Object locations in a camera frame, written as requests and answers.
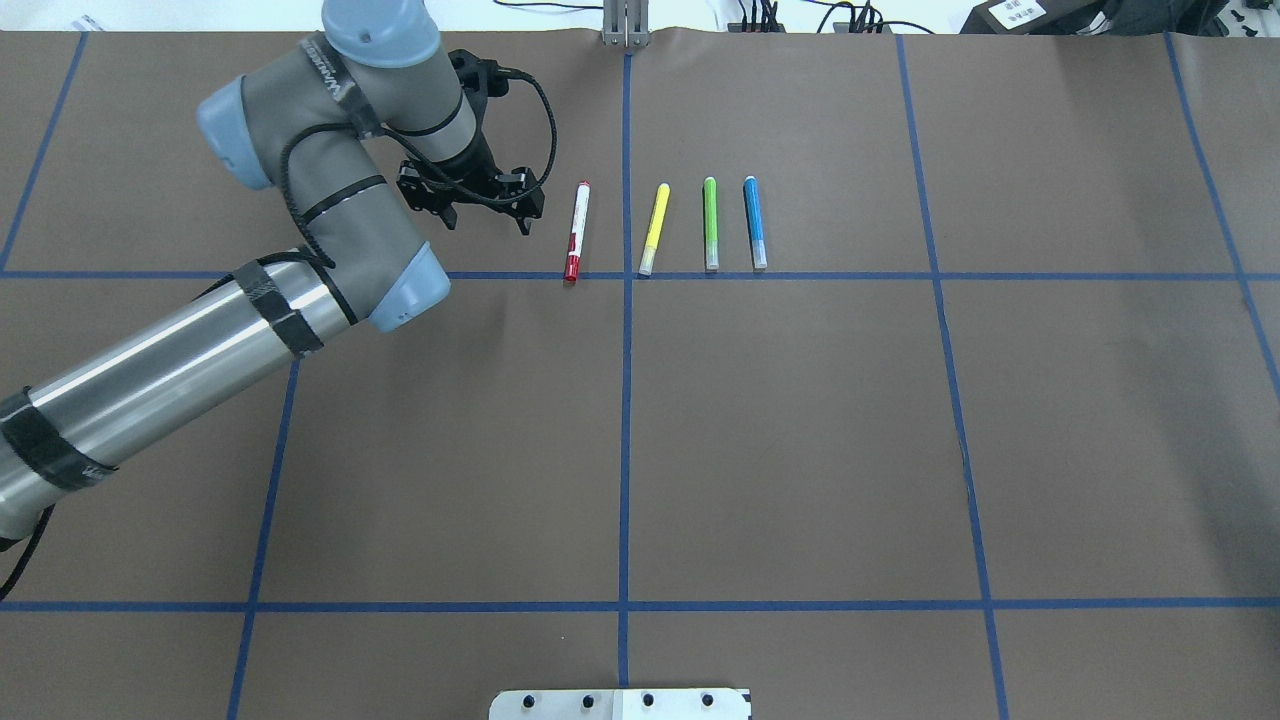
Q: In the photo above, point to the blue highlighter pen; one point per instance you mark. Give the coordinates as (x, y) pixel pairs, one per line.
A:
(756, 227)

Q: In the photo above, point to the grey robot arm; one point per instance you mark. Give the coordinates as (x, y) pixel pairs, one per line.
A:
(362, 122)

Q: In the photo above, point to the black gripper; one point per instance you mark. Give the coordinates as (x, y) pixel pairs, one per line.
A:
(481, 160)

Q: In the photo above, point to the grey aluminium frame post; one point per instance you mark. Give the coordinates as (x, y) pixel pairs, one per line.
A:
(625, 23)

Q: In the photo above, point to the black power adapter box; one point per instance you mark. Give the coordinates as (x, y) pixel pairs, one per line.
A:
(1034, 18)

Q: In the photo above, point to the red white marker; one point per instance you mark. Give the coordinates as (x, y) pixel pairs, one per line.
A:
(579, 219)

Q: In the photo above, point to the green highlighter pen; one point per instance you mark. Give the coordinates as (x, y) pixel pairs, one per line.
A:
(709, 210)

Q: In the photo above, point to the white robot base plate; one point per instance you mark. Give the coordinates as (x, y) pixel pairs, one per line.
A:
(622, 703)

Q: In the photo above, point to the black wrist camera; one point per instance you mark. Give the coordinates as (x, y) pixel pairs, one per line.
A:
(481, 78)

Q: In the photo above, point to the yellow highlighter pen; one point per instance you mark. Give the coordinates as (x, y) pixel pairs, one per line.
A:
(654, 230)

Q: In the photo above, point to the brown paper table mat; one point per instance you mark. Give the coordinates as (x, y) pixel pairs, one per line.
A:
(993, 435)

